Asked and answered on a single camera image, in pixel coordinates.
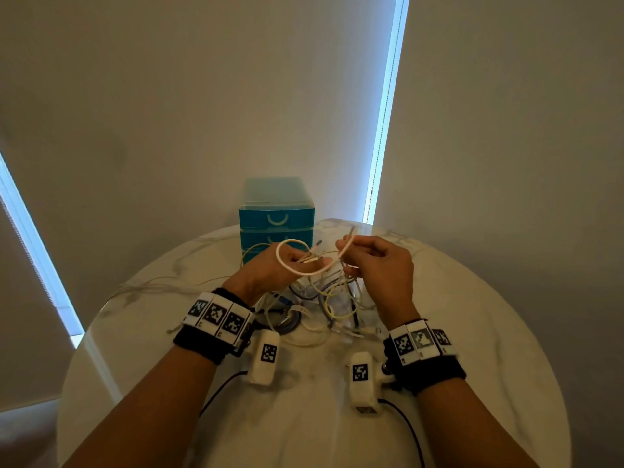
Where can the black wristband with marker tags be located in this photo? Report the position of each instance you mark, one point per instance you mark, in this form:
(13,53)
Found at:
(421,355)
(214,321)

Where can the person's left hand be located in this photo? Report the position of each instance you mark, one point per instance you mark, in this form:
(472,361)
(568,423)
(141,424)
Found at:
(261,275)

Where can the person's right forearm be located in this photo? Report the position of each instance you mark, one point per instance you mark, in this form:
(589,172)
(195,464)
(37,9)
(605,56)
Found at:
(463,428)

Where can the person's left thumb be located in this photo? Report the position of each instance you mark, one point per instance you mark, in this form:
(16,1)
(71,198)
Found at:
(317,263)

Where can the person's left forearm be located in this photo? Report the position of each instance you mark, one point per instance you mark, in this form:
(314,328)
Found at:
(156,409)

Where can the teal plastic drawer organizer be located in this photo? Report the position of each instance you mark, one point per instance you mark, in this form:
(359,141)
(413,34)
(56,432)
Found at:
(276,209)

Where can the white wrist camera with marker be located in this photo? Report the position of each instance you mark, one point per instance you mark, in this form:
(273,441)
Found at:
(265,358)
(363,380)

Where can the person's right hand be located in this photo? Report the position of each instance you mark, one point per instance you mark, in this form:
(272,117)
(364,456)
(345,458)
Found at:
(387,280)

